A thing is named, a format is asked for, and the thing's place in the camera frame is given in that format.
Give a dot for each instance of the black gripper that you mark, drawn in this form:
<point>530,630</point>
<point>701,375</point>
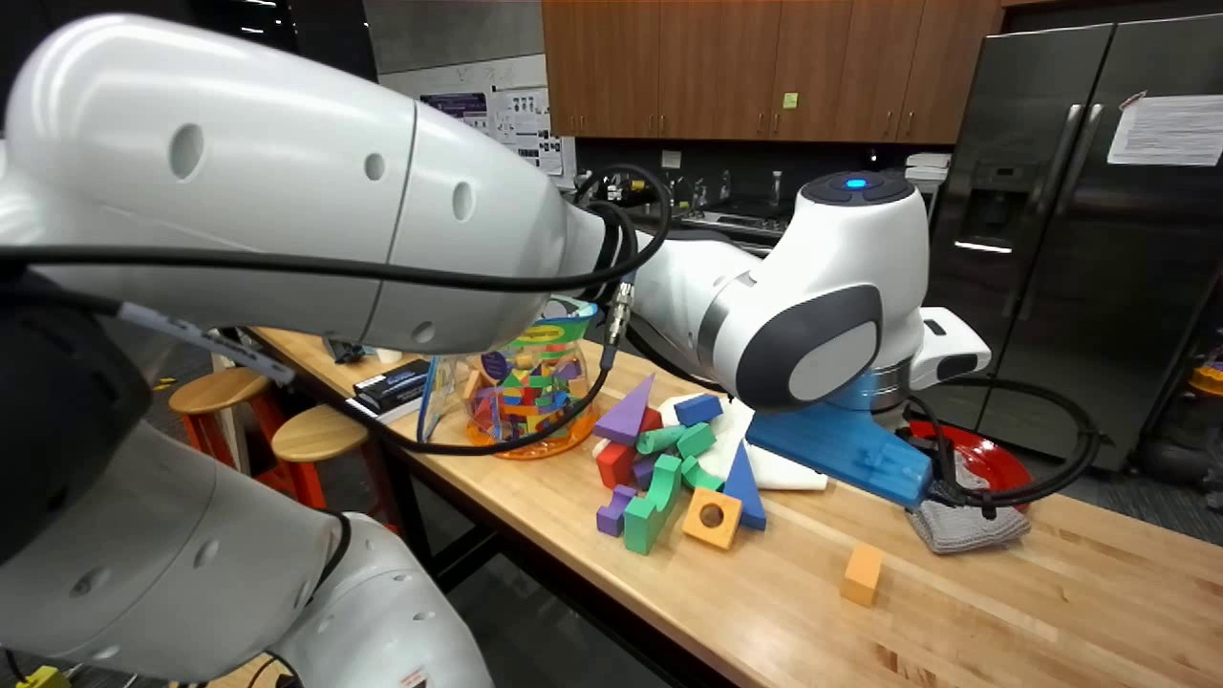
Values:
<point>945,475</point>

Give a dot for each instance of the yellow wooden cube block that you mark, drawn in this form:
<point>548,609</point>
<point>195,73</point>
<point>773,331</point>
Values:
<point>860,575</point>

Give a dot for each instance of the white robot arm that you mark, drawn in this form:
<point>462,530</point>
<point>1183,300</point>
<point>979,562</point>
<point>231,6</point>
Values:
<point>253,192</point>

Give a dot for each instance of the blue foam triangle block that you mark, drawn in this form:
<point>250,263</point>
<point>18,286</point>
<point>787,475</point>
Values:
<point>747,492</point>

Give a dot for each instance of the small green foam block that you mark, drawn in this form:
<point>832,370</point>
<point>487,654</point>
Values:
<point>705,478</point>

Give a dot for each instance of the blue foam rectangular block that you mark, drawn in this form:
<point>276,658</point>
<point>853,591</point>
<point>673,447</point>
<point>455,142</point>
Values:
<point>696,410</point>

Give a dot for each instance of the yellow foam block with hole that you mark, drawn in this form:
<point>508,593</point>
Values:
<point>694,524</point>

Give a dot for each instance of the purple foam rectangular block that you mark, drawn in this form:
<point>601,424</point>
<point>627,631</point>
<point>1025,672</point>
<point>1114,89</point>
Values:
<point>644,473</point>

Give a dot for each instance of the purple foam triangle block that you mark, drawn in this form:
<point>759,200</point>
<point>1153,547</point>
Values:
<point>625,422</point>

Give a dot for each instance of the red foam block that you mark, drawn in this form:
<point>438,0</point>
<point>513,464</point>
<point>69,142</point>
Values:
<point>616,464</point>

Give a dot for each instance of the purple foam arch block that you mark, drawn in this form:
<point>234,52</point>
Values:
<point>615,514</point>

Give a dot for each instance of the clear plastic toy bag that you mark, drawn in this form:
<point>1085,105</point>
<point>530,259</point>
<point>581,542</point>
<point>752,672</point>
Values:
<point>520,384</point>

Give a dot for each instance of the red plate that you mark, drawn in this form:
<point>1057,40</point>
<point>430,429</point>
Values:
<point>994,460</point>

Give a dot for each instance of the grey cloth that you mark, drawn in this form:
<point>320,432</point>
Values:
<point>970,530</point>

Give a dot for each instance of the white paper sheet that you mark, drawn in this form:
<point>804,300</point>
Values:
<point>1167,131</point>
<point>789,475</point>

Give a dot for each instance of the stainless steel refrigerator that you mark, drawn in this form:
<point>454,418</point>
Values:
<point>1057,252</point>

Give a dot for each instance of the green foam cylinder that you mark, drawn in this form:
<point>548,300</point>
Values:
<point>673,442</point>

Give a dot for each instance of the stack of white plates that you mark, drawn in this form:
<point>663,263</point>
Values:
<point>925,162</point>

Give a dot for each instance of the stainless steel stove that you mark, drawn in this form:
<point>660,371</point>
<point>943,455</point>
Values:
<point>728,228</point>

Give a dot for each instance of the green sticky note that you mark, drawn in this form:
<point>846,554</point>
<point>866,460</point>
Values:
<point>793,102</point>

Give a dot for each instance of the brown wooden upper cabinets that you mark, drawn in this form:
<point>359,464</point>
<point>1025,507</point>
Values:
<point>767,69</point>

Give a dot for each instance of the black book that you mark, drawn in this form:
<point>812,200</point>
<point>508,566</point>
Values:
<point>394,386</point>

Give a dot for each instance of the orange-legged wooden stool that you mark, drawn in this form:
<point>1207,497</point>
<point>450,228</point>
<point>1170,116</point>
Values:
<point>217,386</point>
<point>320,432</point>

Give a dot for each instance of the yellow hand tool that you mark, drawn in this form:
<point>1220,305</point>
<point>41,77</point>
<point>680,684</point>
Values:
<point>41,675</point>

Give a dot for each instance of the white wall poster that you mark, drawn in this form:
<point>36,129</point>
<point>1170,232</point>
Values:
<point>516,116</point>

